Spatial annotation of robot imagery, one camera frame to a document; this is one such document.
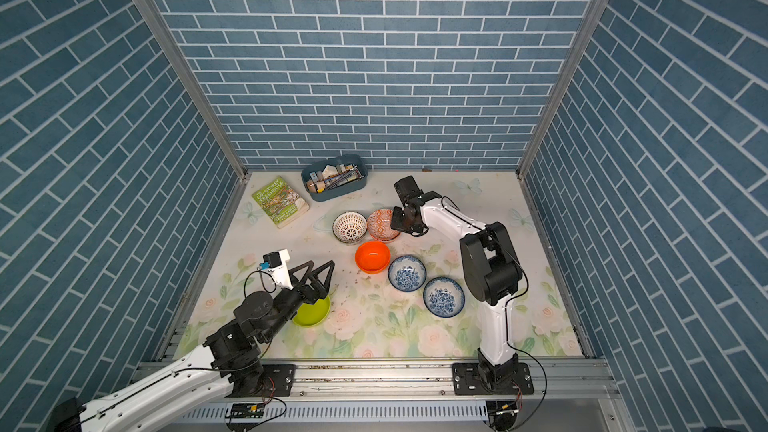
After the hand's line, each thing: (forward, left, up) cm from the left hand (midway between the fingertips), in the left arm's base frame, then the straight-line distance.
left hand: (332, 267), depth 73 cm
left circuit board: (-27, +20, -23) cm, 41 cm away
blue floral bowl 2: (0, -30, -17) cm, 35 cm away
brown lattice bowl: (+24, 0, -17) cm, 29 cm away
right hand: (+22, -17, -13) cm, 30 cm away
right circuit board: (-28, -42, -19) cm, 54 cm away
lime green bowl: (-6, +8, -16) cm, 19 cm away
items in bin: (+48, +9, -16) cm, 51 cm away
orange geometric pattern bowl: (+23, -10, -14) cm, 29 cm away
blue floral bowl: (+7, -20, -17) cm, 27 cm away
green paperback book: (+35, +26, -17) cm, 47 cm away
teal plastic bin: (+40, +8, -18) cm, 44 cm away
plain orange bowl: (+12, -9, -17) cm, 22 cm away
